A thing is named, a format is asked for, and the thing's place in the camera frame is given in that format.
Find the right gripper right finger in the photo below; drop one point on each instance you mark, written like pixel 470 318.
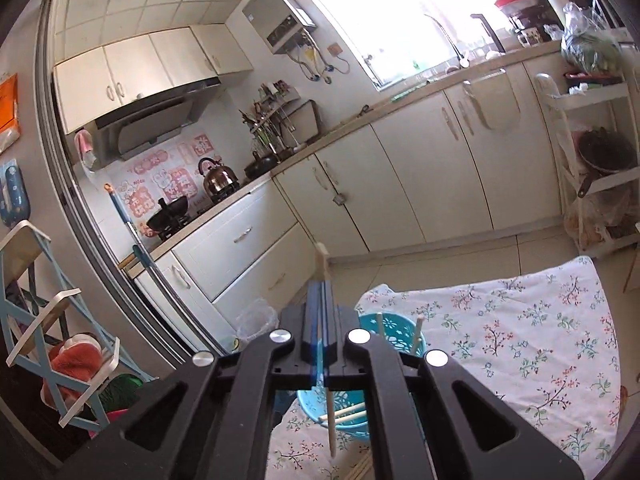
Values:
pixel 466 431

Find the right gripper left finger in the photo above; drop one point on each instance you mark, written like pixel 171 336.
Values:
pixel 209 421

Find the teal perforated basket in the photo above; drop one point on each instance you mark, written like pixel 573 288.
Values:
pixel 354 364

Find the floral tablecloth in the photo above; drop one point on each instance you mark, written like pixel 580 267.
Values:
pixel 544 342

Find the orange plush toy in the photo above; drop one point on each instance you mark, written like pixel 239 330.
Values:
pixel 79 357

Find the white blue shelf rack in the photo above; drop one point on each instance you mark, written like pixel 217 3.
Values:
pixel 40 308

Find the black wok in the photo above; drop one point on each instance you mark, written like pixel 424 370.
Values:
pixel 170 218

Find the copper kettle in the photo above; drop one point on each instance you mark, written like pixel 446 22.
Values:
pixel 219 181

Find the range hood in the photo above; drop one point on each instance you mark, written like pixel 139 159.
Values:
pixel 135 127

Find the white trolley shelf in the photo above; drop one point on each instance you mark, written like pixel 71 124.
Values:
pixel 596 141

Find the green vegetable bag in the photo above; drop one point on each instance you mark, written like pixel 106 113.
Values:
pixel 588 45

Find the wall water heater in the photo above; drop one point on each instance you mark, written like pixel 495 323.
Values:
pixel 282 24

